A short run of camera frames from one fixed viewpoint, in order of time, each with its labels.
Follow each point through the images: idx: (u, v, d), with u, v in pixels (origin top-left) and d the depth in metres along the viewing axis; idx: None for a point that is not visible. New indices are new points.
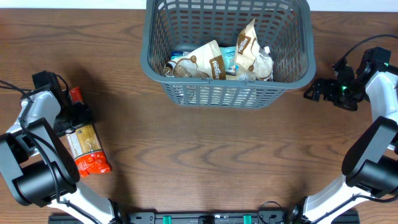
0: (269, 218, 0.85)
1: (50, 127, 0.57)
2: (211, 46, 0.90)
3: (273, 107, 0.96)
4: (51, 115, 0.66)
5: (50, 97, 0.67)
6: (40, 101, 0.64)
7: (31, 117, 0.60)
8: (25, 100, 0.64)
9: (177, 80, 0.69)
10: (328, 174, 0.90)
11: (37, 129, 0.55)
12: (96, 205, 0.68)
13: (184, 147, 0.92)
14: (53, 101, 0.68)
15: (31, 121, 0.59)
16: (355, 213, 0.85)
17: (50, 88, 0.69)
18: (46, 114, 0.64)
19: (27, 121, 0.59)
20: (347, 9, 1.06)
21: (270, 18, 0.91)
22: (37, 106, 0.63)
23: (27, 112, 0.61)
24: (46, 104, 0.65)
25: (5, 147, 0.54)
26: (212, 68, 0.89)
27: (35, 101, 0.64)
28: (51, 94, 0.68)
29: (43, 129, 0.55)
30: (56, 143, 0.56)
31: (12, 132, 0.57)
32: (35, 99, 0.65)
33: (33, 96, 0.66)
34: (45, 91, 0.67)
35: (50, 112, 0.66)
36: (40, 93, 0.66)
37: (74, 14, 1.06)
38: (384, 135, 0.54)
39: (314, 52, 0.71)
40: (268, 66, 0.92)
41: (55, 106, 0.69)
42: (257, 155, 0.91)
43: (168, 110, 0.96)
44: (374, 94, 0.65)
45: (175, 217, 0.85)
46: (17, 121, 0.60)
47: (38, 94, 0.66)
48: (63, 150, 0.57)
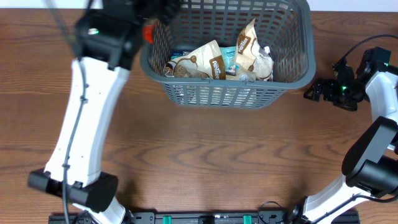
0: (269, 217, 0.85)
1: (91, 198, 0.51)
2: (212, 45, 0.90)
3: (273, 107, 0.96)
4: (106, 116, 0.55)
5: (118, 53, 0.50)
6: (96, 110, 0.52)
7: (76, 157, 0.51)
8: (91, 33, 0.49)
9: (180, 79, 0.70)
10: (328, 173, 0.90)
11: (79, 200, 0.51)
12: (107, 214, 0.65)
13: (183, 147, 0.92)
14: (112, 93, 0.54)
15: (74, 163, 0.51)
16: (355, 213, 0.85)
17: (115, 50, 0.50)
18: (99, 134, 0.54)
19: (69, 166, 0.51)
20: (347, 9, 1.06)
21: (270, 18, 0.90)
22: (89, 126, 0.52)
23: (73, 141, 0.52)
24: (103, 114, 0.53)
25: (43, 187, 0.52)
26: (212, 67, 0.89)
27: (87, 109, 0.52)
28: (117, 80, 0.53)
29: (81, 202, 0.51)
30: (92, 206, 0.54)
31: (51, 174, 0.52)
32: (89, 100, 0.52)
33: (88, 61, 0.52)
34: (111, 45, 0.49)
35: (107, 102, 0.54)
36: (99, 79, 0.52)
37: (74, 15, 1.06)
38: (384, 135, 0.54)
39: (314, 52, 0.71)
40: (268, 66, 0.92)
41: (117, 83, 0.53)
42: (257, 155, 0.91)
43: (168, 110, 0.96)
44: (374, 94, 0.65)
45: (175, 217, 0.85)
46: (60, 145, 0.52)
47: (94, 72, 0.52)
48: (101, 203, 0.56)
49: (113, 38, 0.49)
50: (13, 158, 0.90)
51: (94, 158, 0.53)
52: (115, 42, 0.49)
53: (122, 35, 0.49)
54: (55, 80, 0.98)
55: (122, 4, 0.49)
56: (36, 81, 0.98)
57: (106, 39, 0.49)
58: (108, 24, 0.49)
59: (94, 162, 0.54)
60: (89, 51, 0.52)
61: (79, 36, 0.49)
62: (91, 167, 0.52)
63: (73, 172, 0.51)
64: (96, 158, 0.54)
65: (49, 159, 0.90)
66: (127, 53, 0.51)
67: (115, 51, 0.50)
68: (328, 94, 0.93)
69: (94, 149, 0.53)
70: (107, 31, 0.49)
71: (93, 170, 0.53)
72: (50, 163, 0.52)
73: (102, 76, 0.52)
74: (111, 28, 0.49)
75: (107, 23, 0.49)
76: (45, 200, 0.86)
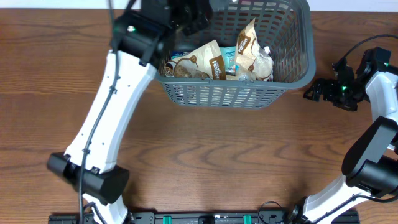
0: (269, 217, 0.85)
1: (106, 186, 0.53)
2: (212, 45, 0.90)
3: (273, 107, 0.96)
4: (130, 109, 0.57)
5: (151, 50, 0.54)
6: (122, 101, 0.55)
7: (98, 144, 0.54)
8: (129, 30, 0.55)
9: (181, 79, 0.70)
10: (328, 173, 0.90)
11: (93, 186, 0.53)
12: (112, 210, 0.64)
13: (183, 147, 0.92)
14: (138, 88, 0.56)
15: (93, 151, 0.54)
16: (355, 213, 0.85)
17: (148, 47, 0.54)
18: (122, 126, 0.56)
19: (89, 152, 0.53)
20: (347, 9, 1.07)
21: (270, 18, 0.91)
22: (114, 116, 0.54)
23: (97, 128, 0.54)
24: (127, 106, 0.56)
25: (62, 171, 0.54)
26: (212, 67, 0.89)
27: (114, 99, 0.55)
28: (146, 76, 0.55)
29: (96, 186, 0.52)
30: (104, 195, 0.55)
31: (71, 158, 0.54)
32: (117, 92, 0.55)
33: (123, 55, 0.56)
34: (144, 44, 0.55)
35: (133, 98, 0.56)
36: (128, 74, 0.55)
37: (73, 15, 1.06)
38: (384, 135, 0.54)
39: (314, 52, 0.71)
40: (268, 66, 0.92)
41: (145, 79, 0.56)
42: (257, 155, 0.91)
43: (168, 110, 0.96)
44: (374, 94, 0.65)
45: (175, 217, 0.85)
46: (84, 130, 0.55)
47: (127, 66, 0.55)
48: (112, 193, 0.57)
49: (147, 38, 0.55)
50: (13, 157, 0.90)
51: (114, 147, 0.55)
52: (148, 42, 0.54)
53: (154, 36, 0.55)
54: (55, 80, 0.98)
55: (160, 9, 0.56)
56: (37, 81, 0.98)
57: (140, 38, 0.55)
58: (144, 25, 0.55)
59: (113, 151, 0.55)
60: (124, 48, 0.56)
61: (117, 32, 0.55)
62: (109, 155, 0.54)
63: (91, 158, 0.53)
64: (115, 147, 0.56)
65: (49, 158, 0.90)
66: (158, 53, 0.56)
67: (148, 49, 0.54)
68: (328, 94, 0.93)
69: (115, 138, 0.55)
70: (143, 30, 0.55)
71: (111, 159, 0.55)
72: (73, 145, 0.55)
73: (132, 71, 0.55)
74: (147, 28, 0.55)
75: (143, 25, 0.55)
76: (45, 200, 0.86)
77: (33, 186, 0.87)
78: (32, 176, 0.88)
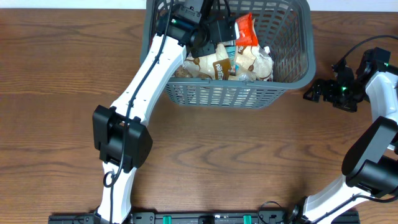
0: (269, 218, 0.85)
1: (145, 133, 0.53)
2: (219, 48, 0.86)
3: (273, 107, 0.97)
4: (166, 80, 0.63)
5: (183, 41, 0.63)
6: (163, 71, 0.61)
7: (140, 101, 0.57)
8: (171, 22, 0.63)
9: (183, 78, 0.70)
10: (328, 174, 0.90)
11: (134, 135, 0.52)
12: (124, 191, 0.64)
13: (184, 147, 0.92)
14: (174, 64, 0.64)
15: (139, 106, 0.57)
16: (355, 213, 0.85)
17: (181, 39, 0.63)
18: (158, 94, 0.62)
19: (134, 106, 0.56)
20: (347, 9, 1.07)
21: (270, 18, 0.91)
22: (155, 81, 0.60)
23: (142, 88, 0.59)
24: (165, 76, 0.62)
25: (103, 121, 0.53)
26: (215, 71, 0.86)
27: (157, 69, 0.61)
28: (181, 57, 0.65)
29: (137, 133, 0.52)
30: (142, 147, 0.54)
31: (116, 107, 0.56)
32: (159, 62, 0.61)
33: (168, 38, 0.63)
34: (181, 35, 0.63)
35: (168, 73, 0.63)
36: (170, 49, 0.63)
37: (73, 14, 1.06)
38: (384, 134, 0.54)
39: (314, 52, 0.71)
40: (268, 66, 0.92)
41: (180, 58, 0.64)
42: (257, 155, 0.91)
43: (168, 110, 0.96)
44: (374, 94, 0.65)
45: (175, 217, 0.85)
46: (129, 89, 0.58)
47: (170, 44, 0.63)
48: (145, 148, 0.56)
49: (185, 30, 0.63)
50: (13, 157, 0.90)
51: (150, 109, 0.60)
52: (182, 34, 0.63)
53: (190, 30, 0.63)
54: (55, 80, 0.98)
55: (194, 13, 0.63)
56: (37, 81, 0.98)
57: (180, 28, 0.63)
58: (182, 21, 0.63)
59: (149, 113, 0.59)
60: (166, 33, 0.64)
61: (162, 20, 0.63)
62: (147, 111, 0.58)
63: (134, 111, 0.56)
64: (151, 109, 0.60)
65: (49, 159, 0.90)
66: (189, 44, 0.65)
67: (181, 40, 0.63)
68: (328, 95, 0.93)
69: (153, 101, 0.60)
70: (182, 23, 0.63)
71: (148, 117, 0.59)
72: (117, 101, 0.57)
73: (174, 48, 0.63)
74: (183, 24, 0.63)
75: (182, 18, 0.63)
76: (44, 200, 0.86)
77: (33, 186, 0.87)
78: (32, 176, 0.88)
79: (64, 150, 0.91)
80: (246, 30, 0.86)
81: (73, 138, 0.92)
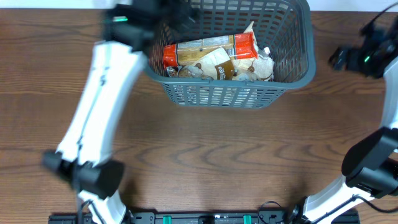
0: (269, 217, 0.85)
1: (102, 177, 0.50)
2: (217, 52, 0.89)
3: (273, 107, 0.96)
4: (119, 103, 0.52)
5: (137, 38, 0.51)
6: (112, 93, 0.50)
7: (89, 137, 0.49)
8: (116, 22, 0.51)
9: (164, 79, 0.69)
10: (328, 174, 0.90)
11: (89, 181, 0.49)
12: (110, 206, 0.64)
13: (183, 147, 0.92)
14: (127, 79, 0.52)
15: (89, 143, 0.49)
16: (355, 214, 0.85)
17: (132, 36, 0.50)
18: (112, 121, 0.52)
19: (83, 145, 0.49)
20: (347, 9, 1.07)
21: (270, 18, 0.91)
22: (104, 107, 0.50)
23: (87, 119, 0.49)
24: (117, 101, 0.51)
25: (55, 168, 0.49)
26: (217, 73, 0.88)
27: (104, 91, 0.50)
28: (134, 64, 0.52)
29: (92, 180, 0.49)
30: (104, 185, 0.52)
31: (63, 154, 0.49)
32: (106, 83, 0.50)
33: (113, 46, 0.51)
34: (135, 33, 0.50)
35: (122, 94, 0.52)
36: (118, 63, 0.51)
37: (74, 15, 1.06)
38: (384, 147, 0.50)
39: (314, 52, 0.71)
40: (267, 68, 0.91)
41: (132, 70, 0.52)
42: (257, 155, 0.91)
43: (168, 110, 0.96)
44: (392, 81, 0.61)
45: (175, 217, 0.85)
46: (73, 127, 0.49)
47: (119, 57, 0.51)
48: (110, 182, 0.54)
49: (137, 25, 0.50)
50: (13, 157, 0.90)
51: (106, 144, 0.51)
52: (136, 31, 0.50)
53: (146, 23, 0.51)
54: (55, 80, 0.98)
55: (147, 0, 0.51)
56: (37, 81, 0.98)
57: (129, 25, 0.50)
58: (135, 17, 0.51)
59: (109, 147, 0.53)
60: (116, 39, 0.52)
61: (107, 23, 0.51)
62: (105, 147, 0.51)
63: (86, 152, 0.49)
64: (109, 143, 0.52)
65: None
66: (143, 40, 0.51)
67: (135, 41, 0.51)
68: (351, 61, 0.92)
69: (110, 134, 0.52)
70: (135, 20, 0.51)
71: (107, 153, 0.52)
72: (63, 142, 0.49)
73: (124, 60, 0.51)
74: (134, 19, 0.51)
75: (132, 12, 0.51)
76: (44, 200, 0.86)
77: (33, 187, 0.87)
78: (33, 176, 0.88)
79: None
80: (247, 43, 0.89)
81: None
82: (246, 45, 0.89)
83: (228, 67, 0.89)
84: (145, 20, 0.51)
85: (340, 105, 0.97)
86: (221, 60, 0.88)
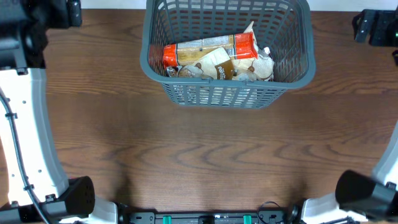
0: (269, 218, 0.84)
1: (68, 203, 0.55)
2: (217, 52, 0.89)
3: (273, 107, 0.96)
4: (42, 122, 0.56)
5: (17, 53, 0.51)
6: (27, 120, 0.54)
7: (34, 173, 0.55)
8: None
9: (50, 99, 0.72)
10: (328, 174, 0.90)
11: (58, 213, 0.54)
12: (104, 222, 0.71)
13: (184, 147, 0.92)
14: (37, 101, 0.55)
15: (34, 180, 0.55)
16: None
17: (13, 50, 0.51)
18: (46, 144, 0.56)
19: (32, 185, 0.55)
20: (347, 9, 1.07)
21: (270, 18, 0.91)
22: (29, 135, 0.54)
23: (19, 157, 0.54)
24: (39, 124, 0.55)
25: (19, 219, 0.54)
26: (217, 73, 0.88)
27: (18, 123, 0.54)
28: (32, 81, 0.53)
29: (62, 211, 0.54)
30: (78, 206, 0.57)
31: (20, 204, 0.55)
32: (17, 114, 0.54)
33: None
34: (9, 45, 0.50)
35: (45, 109, 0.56)
36: (17, 90, 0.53)
37: None
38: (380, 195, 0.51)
39: (314, 52, 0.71)
40: (268, 68, 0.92)
41: (37, 86, 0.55)
42: (257, 155, 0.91)
43: (168, 110, 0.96)
44: None
45: (175, 217, 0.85)
46: (13, 172, 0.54)
47: (10, 85, 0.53)
48: (80, 201, 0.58)
49: (11, 39, 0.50)
50: None
51: (55, 171, 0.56)
52: (12, 42, 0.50)
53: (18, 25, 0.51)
54: (55, 80, 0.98)
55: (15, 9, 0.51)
56: None
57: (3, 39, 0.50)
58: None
59: (62, 172, 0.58)
60: None
61: None
62: (53, 175, 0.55)
63: (38, 188, 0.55)
64: (56, 169, 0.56)
65: None
66: (32, 50, 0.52)
67: (16, 53, 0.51)
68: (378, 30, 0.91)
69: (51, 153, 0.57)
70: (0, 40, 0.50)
71: (60, 173, 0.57)
72: (12, 193, 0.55)
73: (19, 86, 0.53)
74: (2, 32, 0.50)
75: None
76: None
77: None
78: None
79: (65, 150, 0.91)
80: (247, 43, 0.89)
81: (73, 139, 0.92)
82: (246, 45, 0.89)
83: (228, 68, 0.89)
84: (18, 28, 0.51)
85: (340, 105, 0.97)
86: (221, 60, 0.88)
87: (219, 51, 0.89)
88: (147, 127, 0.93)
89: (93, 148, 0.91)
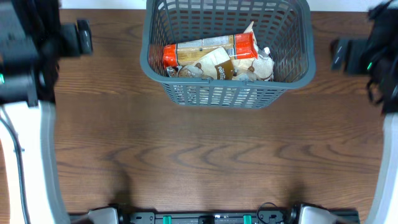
0: (269, 217, 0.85)
1: None
2: (217, 52, 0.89)
3: (273, 107, 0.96)
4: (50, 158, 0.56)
5: (28, 88, 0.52)
6: (34, 158, 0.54)
7: (35, 214, 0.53)
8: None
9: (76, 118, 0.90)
10: (327, 174, 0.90)
11: None
12: None
13: (183, 147, 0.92)
14: (45, 138, 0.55)
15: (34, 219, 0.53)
16: (355, 213, 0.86)
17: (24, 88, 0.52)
18: (51, 181, 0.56)
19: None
20: (347, 9, 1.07)
21: (270, 18, 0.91)
22: (35, 173, 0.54)
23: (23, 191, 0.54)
24: (45, 158, 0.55)
25: None
26: (217, 73, 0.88)
27: (25, 159, 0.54)
28: (42, 115, 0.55)
29: None
30: None
31: None
32: (24, 149, 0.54)
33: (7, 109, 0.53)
34: (23, 84, 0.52)
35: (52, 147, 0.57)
36: (25, 124, 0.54)
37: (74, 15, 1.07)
38: None
39: (314, 52, 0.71)
40: (268, 67, 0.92)
41: (46, 122, 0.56)
42: (257, 155, 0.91)
43: (167, 110, 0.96)
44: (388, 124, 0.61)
45: (175, 217, 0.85)
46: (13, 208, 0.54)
47: (20, 120, 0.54)
48: None
49: (20, 76, 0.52)
50: None
51: (58, 212, 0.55)
52: (25, 81, 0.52)
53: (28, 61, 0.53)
54: None
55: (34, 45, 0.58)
56: None
57: (14, 78, 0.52)
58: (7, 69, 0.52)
59: (65, 213, 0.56)
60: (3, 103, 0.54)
61: None
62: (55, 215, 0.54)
63: None
64: (60, 210, 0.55)
65: None
66: (43, 88, 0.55)
67: (29, 91, 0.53)
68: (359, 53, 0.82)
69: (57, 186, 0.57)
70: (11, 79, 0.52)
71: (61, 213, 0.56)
72: None
73: (28, 121, 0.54)
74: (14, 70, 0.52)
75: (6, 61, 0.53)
76: None
77: None
78: None
79: (65, 150, 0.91)
80: (247, 43, 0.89)
81: (73, 138, 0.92)
82: (245, 45, 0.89)
83: (228, 68, 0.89)
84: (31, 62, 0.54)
85: (340, 104, 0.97)
86: (221, 60, 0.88)
87: (219, 51, 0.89)
88: (147, 127, 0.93)
89: (93, 148, 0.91)
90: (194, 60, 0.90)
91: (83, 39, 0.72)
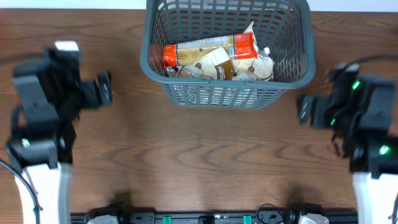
0: (269, 217, 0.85)
1: None
2: (217, 52, 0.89)
3: (273, 107, 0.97)
4: (64, 211, 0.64)
5: (52, 151, 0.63)
6: (51, 211, 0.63)
7: None
8: (25, 145, 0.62)
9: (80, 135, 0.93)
10: (327, 174, 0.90)
11: None
12: None
13: (184, 147, 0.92)
14: (61, 193, 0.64)
15: None
16: (354, 213, 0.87)
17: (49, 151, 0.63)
18: None
19: None
20: (346, 9, 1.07)
21: (270, 18, 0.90)
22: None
23: None
24: (60, 210, 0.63)
25: None
26: (217, 73, 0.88)
27: (45, 213, 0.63)
28: (61, 176, 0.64)
29: None
30: None
31: None
32: (43, 208, 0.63)
33: (30, 169, 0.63)
34: (46, 148, 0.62)
35: (67, 202, 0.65)
36: (45, 182, 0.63)
37: (74, 15, 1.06)
38: None
39: (314, 52, 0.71)
40: (267, 68, 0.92)
41: (64, 182, 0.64)
42: (257, 154, 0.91)
43: (167, 110, 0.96)
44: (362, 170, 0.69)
45: (175, 217, 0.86)
46: None
47: (40, 179, 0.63)
48: None
49: (46, 141, 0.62)
50: None
51: None
52: (48, 145, 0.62)
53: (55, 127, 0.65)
54: None
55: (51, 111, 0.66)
56: None
57: (38, 143, 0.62)
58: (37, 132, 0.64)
59: None
60: (26, 164, 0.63)
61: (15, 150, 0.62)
62: None
63: None
64: None
65: None
66: (63, 149, 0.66)
67: (51, 153, 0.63)
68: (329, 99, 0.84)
69: None
70: (37, 143, 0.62)
71: None
72: None
73: (49, 179, 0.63)
74: (41, 135, 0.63)
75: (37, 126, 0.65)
76: None
77: None
78: None
79: None
80: (247, 43, 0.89)
81: None
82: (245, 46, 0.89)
83: (228, 68, 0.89)
84: (55, 129, 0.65)
85: None
86: (220, 60, 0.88)
87: (219, 51, 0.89)
88: (147, 127, 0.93)
89: (93, 149, 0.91)
90: (194, 60, 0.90)
91: (102, 92, 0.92)
